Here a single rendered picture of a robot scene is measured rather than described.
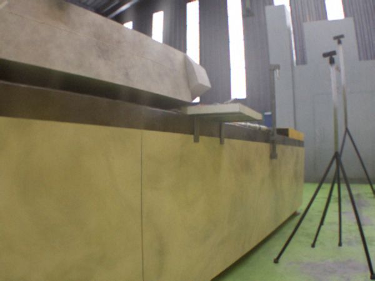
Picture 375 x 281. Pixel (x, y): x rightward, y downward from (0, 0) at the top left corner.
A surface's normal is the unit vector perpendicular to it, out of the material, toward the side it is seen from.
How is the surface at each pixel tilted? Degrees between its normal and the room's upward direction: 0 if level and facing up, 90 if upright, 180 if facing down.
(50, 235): 90
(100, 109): 90
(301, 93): 90
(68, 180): 90
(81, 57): 80
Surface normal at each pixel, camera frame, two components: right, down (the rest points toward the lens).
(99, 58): 0.82, -0.18
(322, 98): -0.56, -0.03
